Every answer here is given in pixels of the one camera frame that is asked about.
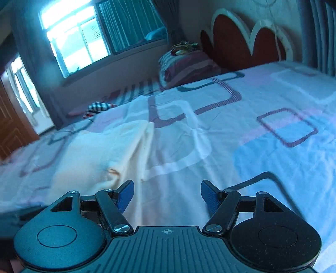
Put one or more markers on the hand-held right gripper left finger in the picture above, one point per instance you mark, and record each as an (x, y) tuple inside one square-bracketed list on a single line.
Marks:
[(125, 195)]

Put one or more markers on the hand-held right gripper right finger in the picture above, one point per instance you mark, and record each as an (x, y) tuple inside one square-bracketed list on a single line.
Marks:
[(209, 197)]

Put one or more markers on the cream knit sweater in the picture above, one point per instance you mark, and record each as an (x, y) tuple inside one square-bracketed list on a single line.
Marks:
[(99, 152)]

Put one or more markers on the pastel patterned bedsheet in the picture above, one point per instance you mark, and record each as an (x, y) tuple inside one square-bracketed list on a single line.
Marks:
[(249, 147)]

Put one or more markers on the checked cloth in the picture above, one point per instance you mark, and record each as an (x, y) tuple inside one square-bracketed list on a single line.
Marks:
[(99, 107)]

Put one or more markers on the striped under sheet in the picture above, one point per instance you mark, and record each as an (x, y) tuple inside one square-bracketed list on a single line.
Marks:
[(131, 94)]

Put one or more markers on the striped pillow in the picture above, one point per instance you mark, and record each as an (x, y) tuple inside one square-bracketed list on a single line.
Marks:
[(189, 68)]

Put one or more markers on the brown wooden door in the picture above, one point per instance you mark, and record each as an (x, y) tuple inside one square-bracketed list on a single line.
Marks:
[(13, 126)]

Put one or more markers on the golden object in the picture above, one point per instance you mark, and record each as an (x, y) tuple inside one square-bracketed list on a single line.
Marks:
[(183, 47)]

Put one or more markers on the dark grey curtain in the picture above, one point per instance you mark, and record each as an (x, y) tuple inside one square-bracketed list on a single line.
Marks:
[(31, 65)]

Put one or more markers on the red and white headboard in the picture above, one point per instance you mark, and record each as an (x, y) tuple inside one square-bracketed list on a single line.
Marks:
[(236, 36)]

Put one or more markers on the bright window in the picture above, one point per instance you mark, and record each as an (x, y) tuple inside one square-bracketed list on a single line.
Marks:
[(76, 36)]

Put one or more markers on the teal curtain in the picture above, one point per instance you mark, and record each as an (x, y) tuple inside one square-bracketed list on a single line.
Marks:
[(131, 23)]

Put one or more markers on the grey pleated curtain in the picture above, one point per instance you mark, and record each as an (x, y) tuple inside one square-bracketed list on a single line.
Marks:
[(319, 34)]

